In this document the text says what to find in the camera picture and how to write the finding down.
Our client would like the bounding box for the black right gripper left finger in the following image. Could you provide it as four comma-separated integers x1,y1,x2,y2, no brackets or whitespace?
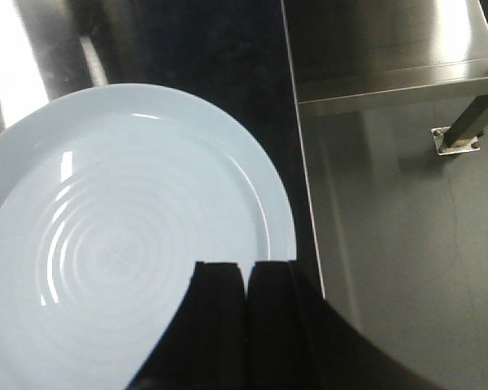
128,262,246,389

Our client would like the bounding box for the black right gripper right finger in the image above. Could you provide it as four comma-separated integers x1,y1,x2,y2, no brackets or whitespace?
247,261,438,389

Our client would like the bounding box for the light blue plate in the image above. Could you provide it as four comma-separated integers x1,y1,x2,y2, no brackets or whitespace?
0,84,297,389

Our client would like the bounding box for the steel table leg with foot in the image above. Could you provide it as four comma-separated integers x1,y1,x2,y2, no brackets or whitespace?
431,95,488,156

